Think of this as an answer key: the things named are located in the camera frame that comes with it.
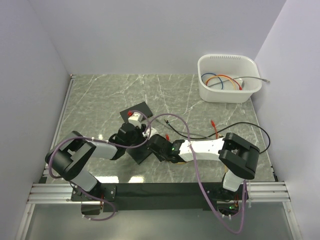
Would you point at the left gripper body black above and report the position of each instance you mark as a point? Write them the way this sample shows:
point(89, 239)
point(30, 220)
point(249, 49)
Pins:
point(138, 138)

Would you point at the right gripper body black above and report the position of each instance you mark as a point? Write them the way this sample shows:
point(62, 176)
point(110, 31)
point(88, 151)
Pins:
point(160, 156)

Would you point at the black network switch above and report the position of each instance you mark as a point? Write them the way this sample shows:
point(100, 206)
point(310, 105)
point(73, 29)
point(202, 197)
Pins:
point(141, 107)
point(139, 154)

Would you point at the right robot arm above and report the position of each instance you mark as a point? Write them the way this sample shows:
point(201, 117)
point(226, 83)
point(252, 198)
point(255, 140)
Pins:
point(237, 154)

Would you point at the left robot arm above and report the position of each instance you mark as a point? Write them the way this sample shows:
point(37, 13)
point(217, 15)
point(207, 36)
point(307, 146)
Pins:
point(69, 157)

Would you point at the black base beam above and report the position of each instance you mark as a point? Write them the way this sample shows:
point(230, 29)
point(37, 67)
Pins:
point(161, 196)

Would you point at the white plastic bin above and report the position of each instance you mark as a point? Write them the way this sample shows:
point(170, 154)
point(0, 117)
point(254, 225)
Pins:
point(227, 78)

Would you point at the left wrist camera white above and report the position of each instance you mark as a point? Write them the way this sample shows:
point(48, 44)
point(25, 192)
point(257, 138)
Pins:
point(134, 118)

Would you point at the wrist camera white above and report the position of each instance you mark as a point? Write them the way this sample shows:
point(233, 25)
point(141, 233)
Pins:
point(134, 118)
point(149, 132)

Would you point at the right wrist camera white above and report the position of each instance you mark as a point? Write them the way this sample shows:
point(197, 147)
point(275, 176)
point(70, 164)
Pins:
point(149, 132)

